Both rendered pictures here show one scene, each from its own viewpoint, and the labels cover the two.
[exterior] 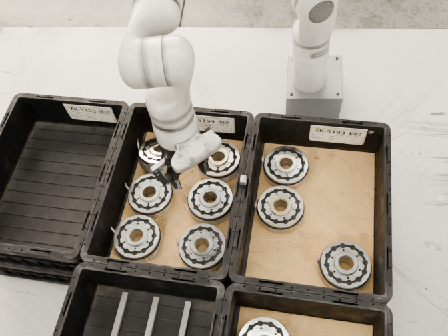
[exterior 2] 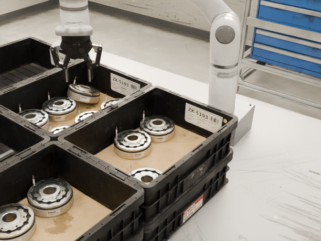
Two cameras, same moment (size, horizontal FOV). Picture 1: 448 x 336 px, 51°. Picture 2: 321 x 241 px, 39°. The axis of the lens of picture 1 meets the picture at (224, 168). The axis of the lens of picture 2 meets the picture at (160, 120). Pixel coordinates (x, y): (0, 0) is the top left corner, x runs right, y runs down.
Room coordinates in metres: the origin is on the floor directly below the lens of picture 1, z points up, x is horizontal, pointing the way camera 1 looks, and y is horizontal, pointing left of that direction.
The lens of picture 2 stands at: (-0.50, -0.52, 1.55)
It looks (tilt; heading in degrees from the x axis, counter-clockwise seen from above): 31 degrees down; 19
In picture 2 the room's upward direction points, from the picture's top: 2 degrees clockwise
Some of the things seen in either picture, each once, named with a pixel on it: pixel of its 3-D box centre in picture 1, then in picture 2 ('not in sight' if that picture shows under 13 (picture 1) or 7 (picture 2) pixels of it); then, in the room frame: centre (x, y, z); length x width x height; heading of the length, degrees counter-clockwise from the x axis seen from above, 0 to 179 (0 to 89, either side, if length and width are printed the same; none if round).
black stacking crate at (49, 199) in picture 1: (53, 180); (12, 80); (0.61, 0.40, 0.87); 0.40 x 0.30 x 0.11; 162
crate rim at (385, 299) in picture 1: (315, 198); (152, 131); (0.43, -0.17, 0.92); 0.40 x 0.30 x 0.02; 162
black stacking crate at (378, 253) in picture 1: (313, 209); (151, 147); (0.43, -0.17, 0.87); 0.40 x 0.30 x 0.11; 162
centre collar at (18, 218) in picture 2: not in sight; (9, 218); (0.06, 0.01, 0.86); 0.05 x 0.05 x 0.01
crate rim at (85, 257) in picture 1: (173, 183); (73, 94); (0.52, 0.11, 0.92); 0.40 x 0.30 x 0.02; 162
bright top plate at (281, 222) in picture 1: (280, 206); (132, 139); (0.45, -0.11, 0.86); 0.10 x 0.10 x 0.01
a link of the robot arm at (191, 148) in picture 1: (180, 129); (74, 16); (0.46, 0.06, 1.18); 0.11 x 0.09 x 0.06; 27
